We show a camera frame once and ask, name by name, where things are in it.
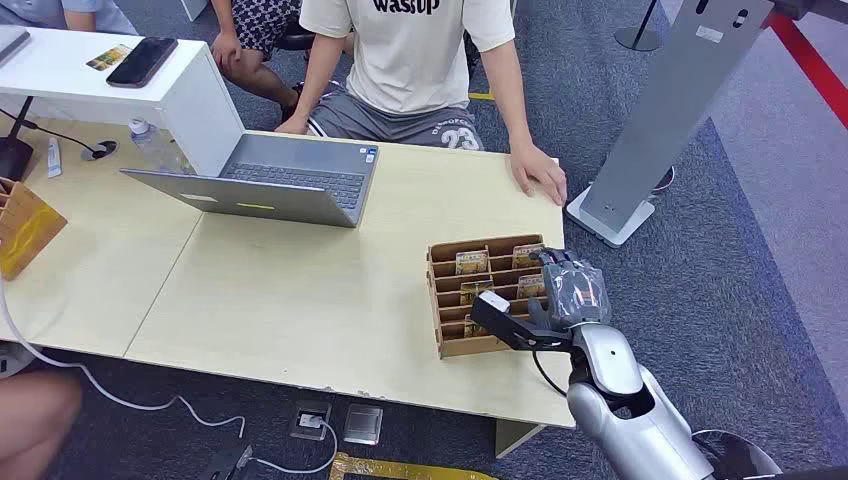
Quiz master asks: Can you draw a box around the wooden box with yellow tape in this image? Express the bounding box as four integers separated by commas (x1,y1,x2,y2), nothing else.
0,177,69,282

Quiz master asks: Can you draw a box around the metal floor cover plate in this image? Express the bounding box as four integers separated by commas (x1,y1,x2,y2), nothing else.
342,403,385,447

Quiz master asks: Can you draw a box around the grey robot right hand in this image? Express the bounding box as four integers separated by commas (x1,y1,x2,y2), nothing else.
527,247,612,331

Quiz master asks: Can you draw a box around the wooden slotted card holder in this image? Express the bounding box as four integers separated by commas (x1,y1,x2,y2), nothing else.
427,233,552,360

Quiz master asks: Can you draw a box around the white power strip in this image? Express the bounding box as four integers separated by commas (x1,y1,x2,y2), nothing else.
0,341,38,380

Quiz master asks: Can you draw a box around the grey closed device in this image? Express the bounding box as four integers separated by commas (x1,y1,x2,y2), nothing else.
0,25,33,68

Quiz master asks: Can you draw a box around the clear plastic water bottle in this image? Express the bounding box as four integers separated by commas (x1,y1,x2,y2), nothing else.
127,117,195,176

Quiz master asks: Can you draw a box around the grey desk cable grommet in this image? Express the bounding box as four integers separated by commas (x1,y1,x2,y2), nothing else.
80,139,119,163

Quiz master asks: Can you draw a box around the person's left hand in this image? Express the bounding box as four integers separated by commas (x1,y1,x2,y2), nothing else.
510,140,569,207

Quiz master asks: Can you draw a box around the thin black desk cable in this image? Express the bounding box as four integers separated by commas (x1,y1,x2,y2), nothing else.
0,107,109,159

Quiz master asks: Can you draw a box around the dark robot torso part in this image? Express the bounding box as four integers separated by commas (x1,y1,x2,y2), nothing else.
691,429,784,480

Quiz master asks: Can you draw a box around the black power adapter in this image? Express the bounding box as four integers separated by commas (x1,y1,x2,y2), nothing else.
197,445,254,480

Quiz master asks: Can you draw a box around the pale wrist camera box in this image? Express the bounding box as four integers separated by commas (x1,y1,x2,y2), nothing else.
478,291,512,315

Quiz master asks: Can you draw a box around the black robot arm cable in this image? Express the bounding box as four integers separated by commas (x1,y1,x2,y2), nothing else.
531,351,570,399

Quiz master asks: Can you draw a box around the white desk riser shelf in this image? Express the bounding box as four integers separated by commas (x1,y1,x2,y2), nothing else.
0,26,246,178

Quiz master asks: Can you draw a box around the yellow floor tape strip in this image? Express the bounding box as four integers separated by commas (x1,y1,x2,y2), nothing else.
328,452,499,480

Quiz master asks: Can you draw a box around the floor socket with plug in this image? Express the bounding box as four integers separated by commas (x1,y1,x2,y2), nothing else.
289,400,333,443

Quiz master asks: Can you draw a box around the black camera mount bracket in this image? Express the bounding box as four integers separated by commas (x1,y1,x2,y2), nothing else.
470,299,572,353

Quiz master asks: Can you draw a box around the grey open laptop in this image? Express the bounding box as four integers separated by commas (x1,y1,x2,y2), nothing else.
120,132,380,230

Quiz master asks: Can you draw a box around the long white power cable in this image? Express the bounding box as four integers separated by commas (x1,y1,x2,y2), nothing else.
0,278,247,440

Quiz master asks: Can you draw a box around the person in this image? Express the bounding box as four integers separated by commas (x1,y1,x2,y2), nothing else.
274,0,569,207
0,0,139,36
0,370,84,480
210,0,356,125

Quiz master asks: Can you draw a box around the pale desk leg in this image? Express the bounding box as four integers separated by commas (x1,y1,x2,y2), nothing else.
494,418,547,460

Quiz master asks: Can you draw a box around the red barrier belt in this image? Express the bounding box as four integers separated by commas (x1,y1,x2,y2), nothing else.
767,11,848,131

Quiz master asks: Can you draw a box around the grey kiosk stand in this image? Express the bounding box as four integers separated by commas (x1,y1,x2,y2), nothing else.
565,0,776,250

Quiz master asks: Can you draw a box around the white charger cable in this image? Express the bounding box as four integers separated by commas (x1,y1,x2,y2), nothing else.
250,415,340,476

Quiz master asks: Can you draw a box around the person's right hand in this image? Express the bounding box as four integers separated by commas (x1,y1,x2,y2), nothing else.
211,31,244,71
274,113,311,136

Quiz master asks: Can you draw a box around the black stanchion post base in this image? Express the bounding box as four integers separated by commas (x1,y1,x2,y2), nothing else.
614,0,664,54

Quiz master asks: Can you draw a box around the black smartphone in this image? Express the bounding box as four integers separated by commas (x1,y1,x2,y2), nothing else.
105,36,179,89

